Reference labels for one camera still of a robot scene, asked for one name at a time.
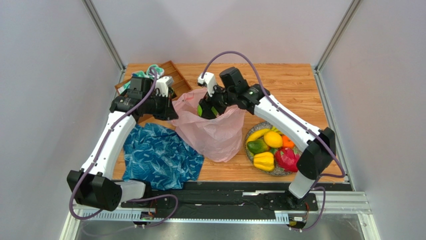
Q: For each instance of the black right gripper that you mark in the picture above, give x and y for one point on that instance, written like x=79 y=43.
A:
x=210 y=103

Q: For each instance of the yellow fake lemon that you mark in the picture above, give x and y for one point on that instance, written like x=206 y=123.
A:
x=273 y=139

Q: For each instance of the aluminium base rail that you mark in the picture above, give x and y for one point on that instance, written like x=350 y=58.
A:
x=231 y=211

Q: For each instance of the orange fake tangerine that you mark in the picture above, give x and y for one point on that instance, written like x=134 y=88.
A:
x=287 y=142

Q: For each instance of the teal white rolled sock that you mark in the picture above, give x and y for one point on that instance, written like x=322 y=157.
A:
x=123 y=86

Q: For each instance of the pink fake dragon fruit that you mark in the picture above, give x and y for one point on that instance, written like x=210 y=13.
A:
x=287 y=158

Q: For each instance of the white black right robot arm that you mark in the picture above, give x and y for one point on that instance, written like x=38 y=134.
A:
x=318 y=146

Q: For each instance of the speckled grey ceramic plate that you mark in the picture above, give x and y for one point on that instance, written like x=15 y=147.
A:
x=271 y=151

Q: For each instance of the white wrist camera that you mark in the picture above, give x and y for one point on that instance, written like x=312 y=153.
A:
x=163 y=87
x=208 y=81

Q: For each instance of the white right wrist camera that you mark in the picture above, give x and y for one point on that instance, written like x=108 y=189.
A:
x=208 y=81

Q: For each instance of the yellow fake bell pepper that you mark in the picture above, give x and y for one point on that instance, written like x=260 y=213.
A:
x=264 y=161

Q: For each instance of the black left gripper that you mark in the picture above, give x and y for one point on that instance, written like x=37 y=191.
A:
x=168 y=112

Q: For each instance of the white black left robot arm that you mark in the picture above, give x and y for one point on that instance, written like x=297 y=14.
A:
x=92 y=185

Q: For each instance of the wooden compartment tray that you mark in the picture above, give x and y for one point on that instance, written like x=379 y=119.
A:
x=179 y=86

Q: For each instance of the blue leaf-pattern cloth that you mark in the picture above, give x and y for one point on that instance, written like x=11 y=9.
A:
x=159 y=156

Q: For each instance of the pink translucent plastic bag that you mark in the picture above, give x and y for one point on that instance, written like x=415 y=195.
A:
x=218 y=139

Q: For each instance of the yellow fake banana bunch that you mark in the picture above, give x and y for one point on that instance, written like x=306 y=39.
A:
x=274 y=129

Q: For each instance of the single yellow fake banana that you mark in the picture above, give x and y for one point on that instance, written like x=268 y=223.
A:
x=256 y=135

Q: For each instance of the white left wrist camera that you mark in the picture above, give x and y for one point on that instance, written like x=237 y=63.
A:
x=163 y=87

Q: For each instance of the green orange fake mango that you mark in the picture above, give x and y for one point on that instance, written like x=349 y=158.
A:
x=257 y=146

